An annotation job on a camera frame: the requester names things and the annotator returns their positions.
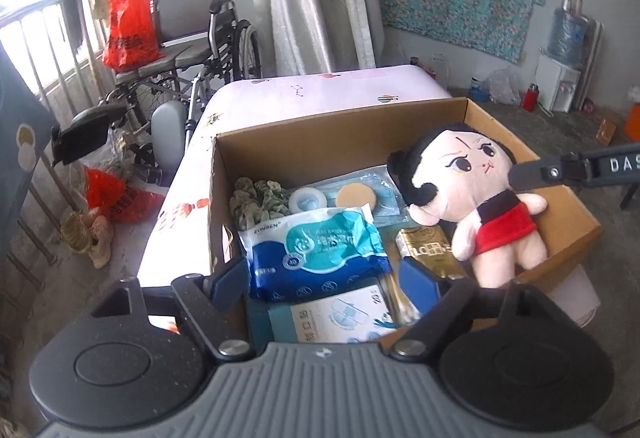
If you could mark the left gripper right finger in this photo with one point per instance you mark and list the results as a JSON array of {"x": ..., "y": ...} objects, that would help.
[{"x": 443, "y": 307}]

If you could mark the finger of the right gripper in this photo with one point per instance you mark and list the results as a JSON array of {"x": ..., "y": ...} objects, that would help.
[{"x": 540, "y": 173}]

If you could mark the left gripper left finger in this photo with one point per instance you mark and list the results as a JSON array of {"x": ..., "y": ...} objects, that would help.
[{"x": 206, "y": 305}]

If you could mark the white blue mask box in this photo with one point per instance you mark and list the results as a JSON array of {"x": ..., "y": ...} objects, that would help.
[{"x": 352, "y": 317}]

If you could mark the gold tissue pack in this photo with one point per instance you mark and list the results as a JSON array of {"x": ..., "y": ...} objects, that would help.
[{"x": 431, "y": 248}]

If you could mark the green white scrunchie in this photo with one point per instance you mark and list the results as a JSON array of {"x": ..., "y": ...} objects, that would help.
[{"x": 253, "y": 202}]

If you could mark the blue wet wipes pack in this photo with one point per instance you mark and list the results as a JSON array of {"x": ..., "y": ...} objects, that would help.
[{"x": 313, "y": 254}]

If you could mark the plush doll red dress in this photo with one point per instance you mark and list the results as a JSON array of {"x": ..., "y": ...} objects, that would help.
[{"x": 457, "y": 174}]

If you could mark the blue face mask pack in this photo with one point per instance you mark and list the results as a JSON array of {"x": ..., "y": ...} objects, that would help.
[{"x": 372, "y": 187}]

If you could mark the white water dispenser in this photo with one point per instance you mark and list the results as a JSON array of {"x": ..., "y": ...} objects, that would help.
[{"x": 557, "y": 84}]

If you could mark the blue water bottle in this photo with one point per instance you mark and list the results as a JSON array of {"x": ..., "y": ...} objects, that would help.
[{"x": 567, "y": 35}]

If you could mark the white tape roll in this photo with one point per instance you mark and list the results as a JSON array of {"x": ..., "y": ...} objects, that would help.
[{"x": 306, "y": 199}]

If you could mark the red bag on floor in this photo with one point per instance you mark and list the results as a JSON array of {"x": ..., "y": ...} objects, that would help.
[{"x": 118, "y": 201}]

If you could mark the round beige puff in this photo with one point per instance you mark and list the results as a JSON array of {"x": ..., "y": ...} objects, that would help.
[{"x": 356, "y": 195}]

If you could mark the grey wheelchair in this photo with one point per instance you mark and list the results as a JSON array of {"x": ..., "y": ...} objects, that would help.
[{"x": 154, "y": 109}]

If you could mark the blue patterned bedsheet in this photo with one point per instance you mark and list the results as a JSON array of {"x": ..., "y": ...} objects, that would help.
[{"x": 24, "y": 134}]

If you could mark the red plastic bag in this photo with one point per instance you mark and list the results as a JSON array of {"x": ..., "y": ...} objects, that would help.
[{"x": 132, "y": 41}]

